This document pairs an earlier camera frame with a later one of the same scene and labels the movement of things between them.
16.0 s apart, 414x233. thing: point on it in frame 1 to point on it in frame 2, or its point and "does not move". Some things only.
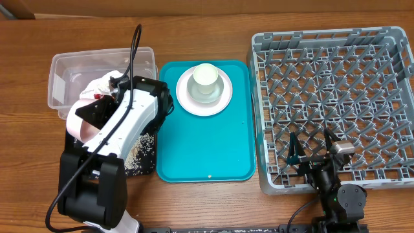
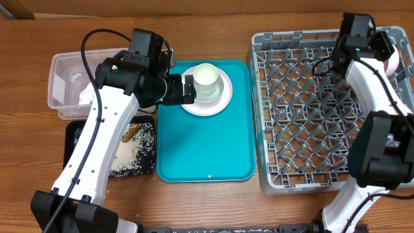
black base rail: x=319 y=228 does not move
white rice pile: x=140 y=159 does not move
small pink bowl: x=81 y=130 to x=392 y=64
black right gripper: x=313 y=159 to x=383 y=45
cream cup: x=205 y=76 does not move
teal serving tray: x=217 y=148 does not move
